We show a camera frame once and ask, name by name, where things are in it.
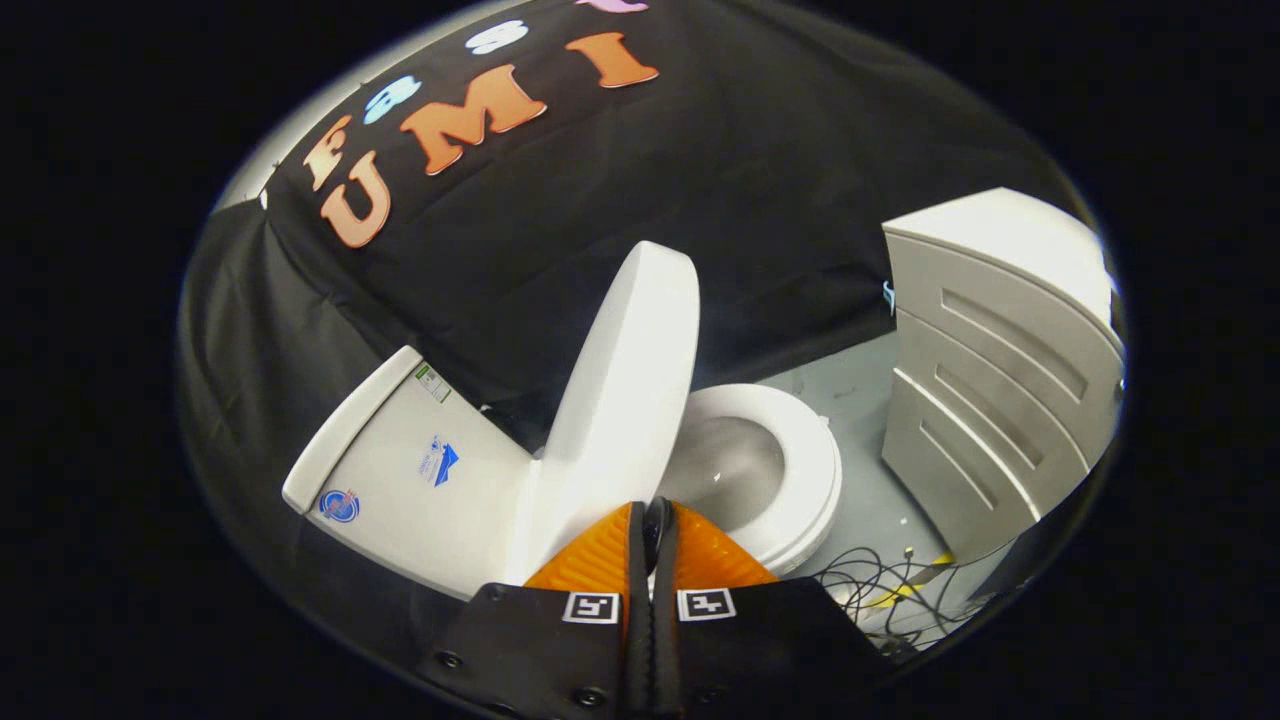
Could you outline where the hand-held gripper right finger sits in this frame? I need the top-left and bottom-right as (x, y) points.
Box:
(652, 500), (891, 720)

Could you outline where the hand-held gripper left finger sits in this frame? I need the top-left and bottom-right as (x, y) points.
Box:
(420, 500), (653, 720)

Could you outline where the black backdrop cloth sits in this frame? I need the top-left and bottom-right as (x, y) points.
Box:
(180, 0), (1091, 691)

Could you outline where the white toilet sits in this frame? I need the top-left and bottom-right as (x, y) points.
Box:
(282, 345), (843, 601)

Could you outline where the white toilet lid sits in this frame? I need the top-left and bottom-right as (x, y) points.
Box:
(530, 240), (701, 586)

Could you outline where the white drawer cabinet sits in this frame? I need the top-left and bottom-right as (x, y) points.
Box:
(880, 187), (1126, 566)

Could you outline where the tangle of black cables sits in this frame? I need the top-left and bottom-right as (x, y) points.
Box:
(815, 545), (991, 651)

